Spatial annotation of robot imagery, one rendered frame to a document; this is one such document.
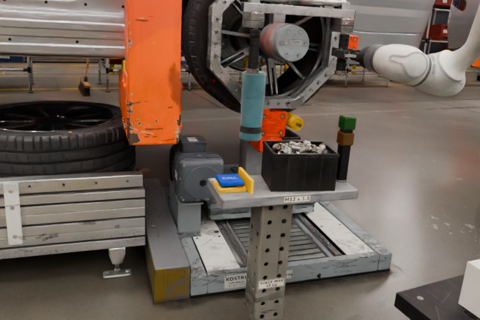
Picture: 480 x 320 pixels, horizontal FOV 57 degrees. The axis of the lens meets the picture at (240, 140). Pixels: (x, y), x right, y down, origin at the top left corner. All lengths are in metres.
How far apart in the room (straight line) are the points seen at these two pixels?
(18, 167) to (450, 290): 1.37
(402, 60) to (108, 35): 1.14
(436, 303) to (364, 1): 1.46
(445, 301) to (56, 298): 1.18
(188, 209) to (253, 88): 0.54
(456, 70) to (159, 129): 0.91
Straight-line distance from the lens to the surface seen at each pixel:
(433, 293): 1.25
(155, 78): 1.40
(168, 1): 1.39
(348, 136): 1.39
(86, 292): 1.67
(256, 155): 2.01
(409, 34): 2.41
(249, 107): 1.64
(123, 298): 1.62
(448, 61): 1.43
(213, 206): 1.89
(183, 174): 1.67
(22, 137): 1.66
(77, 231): 1.63
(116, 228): 1.63
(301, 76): 1.95
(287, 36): 1.63
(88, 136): 1.66
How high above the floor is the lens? 0.93
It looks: 16 degrees down
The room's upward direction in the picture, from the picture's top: 3 degrees clockwise
